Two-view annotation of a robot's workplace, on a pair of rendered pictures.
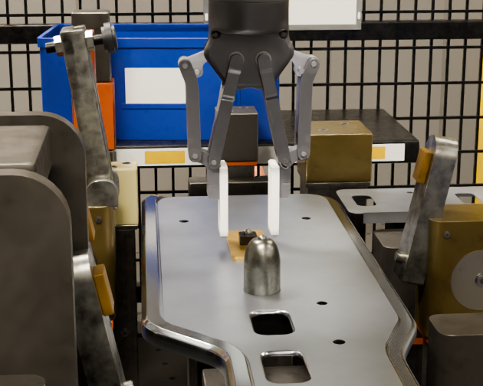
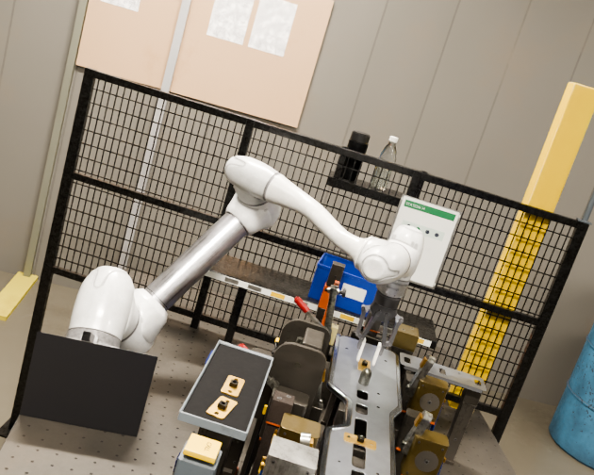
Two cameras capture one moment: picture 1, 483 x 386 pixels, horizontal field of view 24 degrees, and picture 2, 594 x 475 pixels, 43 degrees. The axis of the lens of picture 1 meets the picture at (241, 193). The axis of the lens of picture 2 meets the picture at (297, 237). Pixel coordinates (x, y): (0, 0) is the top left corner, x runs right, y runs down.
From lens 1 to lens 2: 128 cm
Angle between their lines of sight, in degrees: 7
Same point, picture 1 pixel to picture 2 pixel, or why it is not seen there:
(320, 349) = (372, 407)
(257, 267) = (364, 377)
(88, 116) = (330, 313)
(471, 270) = (427, 398)
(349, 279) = (389, 388)
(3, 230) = (311, 362)
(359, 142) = (414, 338)
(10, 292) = (307, 375)
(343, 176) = (404, 347)
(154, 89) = (351, 293)
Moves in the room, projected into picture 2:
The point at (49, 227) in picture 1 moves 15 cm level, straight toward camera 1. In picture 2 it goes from (321, 365) to (321, 393)
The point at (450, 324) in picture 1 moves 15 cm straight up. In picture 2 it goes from (411, 413) to (429, 366)
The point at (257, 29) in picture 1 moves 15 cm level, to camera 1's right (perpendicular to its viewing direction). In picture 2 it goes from (387, 307) to (436, 323)
